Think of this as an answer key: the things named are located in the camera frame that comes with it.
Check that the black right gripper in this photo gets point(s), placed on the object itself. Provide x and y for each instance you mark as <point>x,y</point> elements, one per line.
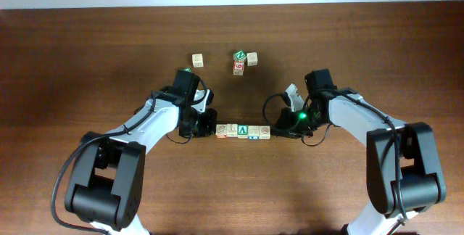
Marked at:
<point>286,128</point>

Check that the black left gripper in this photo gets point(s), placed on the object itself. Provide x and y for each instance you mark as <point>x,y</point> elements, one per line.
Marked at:
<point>207,128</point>

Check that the red U wooden block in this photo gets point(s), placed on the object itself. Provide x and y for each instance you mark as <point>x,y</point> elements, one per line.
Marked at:
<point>221,131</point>

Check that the number 2 blue block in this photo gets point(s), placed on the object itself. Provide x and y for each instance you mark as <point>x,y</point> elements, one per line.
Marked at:
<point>253,132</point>

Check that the sailboat yellow I block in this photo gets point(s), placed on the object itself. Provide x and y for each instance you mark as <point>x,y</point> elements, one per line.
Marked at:
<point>231,130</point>

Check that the green A wooden block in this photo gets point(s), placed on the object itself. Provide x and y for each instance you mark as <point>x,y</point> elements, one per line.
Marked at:
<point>242,131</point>

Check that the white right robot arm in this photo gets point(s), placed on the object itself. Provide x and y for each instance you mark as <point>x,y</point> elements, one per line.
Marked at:
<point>404,176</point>

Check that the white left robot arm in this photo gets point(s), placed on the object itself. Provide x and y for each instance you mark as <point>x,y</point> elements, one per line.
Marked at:
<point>105,186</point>

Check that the plain E wooden block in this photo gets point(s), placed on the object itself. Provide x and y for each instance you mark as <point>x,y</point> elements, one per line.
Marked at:
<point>197,60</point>

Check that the red 6 wooden block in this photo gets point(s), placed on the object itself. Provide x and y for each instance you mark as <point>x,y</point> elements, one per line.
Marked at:
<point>238,68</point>

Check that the plain butterfly wooden block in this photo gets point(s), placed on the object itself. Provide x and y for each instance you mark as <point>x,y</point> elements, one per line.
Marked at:
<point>252,58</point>

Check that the green N wooden block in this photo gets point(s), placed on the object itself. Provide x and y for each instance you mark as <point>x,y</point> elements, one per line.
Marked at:
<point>240,56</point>

